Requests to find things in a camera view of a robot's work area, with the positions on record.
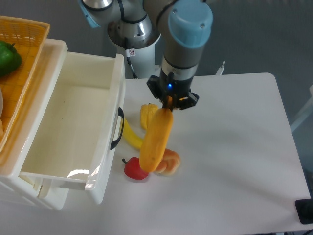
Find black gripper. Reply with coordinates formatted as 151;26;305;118
147;71;199;110

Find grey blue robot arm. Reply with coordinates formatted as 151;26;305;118
78;0;213;110

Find knotted round bread roll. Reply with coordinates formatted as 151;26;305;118
154;149;181;176

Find open white plastic drawer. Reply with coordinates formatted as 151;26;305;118
21;52;126;204

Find yellow bell pepper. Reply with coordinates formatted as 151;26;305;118
140;103;158;130

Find yellow banana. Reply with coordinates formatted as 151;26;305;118
122;118;143;150

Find red bell pepper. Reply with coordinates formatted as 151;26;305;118
122;157;149;180

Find orange woven basket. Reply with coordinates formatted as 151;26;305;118
0;16;50;149

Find green bell pepper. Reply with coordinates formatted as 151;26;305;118
0;40;22;77

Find black device at table edge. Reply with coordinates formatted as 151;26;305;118
295;199;313;224

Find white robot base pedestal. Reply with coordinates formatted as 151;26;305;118
108;14;163;79

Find black drawer handle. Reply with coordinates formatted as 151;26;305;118
110;107;125;150

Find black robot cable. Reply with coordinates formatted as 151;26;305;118
124;36;139;79

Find white drawer cabinet frame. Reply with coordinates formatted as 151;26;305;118
0;39;68;210

